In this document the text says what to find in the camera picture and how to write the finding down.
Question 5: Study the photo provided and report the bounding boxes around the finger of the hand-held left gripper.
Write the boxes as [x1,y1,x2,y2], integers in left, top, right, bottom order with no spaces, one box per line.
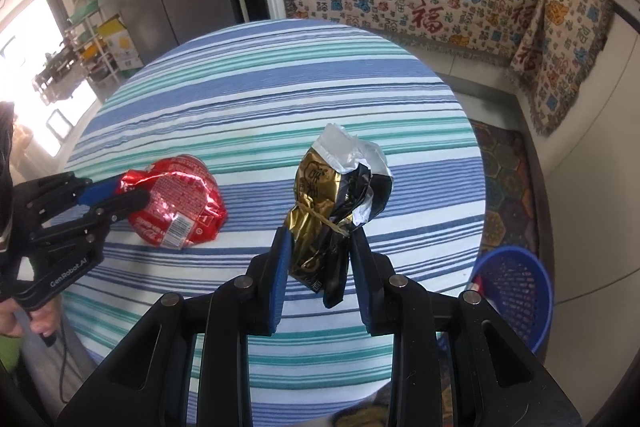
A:
[27,173,123,218]
[30,189,151,253]

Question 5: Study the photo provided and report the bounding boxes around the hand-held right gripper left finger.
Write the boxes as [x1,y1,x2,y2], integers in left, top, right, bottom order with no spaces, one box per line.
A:
[55,227,293,427]

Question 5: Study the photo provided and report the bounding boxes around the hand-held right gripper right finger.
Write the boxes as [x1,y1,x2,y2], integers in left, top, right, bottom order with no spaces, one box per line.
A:
[347,234,583,427]

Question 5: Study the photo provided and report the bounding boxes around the red white wrapper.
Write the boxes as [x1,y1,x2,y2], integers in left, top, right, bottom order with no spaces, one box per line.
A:
[116,154,227,250]

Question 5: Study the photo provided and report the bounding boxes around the gold black snack bag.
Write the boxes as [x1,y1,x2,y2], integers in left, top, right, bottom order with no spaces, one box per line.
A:
[285,123,393,310]

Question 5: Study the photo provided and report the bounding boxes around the blue plastic waste basket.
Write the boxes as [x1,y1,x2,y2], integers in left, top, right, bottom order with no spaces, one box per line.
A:
[469,246,555,354]

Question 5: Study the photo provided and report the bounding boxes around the person's left hand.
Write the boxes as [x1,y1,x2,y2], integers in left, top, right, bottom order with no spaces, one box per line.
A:
[0,294,63,338]

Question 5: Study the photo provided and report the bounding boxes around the person's green clothing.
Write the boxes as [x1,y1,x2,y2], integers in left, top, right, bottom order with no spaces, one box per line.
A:
[0,332,26,373]

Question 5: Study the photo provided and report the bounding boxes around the yellow cardboard box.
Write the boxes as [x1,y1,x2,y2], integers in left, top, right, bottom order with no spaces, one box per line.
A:
[97,18,143,70]

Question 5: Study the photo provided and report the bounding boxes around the white storage rack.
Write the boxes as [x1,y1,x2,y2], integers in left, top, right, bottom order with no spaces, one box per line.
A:
[65,0,126,85]

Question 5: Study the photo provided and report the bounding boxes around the colourful hexagon patterned rug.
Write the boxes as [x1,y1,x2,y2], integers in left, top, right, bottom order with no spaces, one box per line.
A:
[467,119,541,268]

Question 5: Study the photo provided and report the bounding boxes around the striped tablecloth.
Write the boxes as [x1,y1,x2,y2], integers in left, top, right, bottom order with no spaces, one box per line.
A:
[62,19,488,427]

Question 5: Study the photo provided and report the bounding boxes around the green plastic basket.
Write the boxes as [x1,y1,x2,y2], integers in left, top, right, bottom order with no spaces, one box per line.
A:
[67,0,106,20]

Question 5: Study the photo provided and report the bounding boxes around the white kitchen cabinet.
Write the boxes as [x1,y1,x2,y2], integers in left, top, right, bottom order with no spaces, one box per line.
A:
[520,0,640,323]

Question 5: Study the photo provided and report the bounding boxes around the small printed blanket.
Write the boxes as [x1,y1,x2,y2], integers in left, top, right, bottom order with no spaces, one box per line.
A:
[507,0,617,138]

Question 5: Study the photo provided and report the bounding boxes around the black cable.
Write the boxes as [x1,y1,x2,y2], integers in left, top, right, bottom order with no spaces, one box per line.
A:
[50,332,88,408]

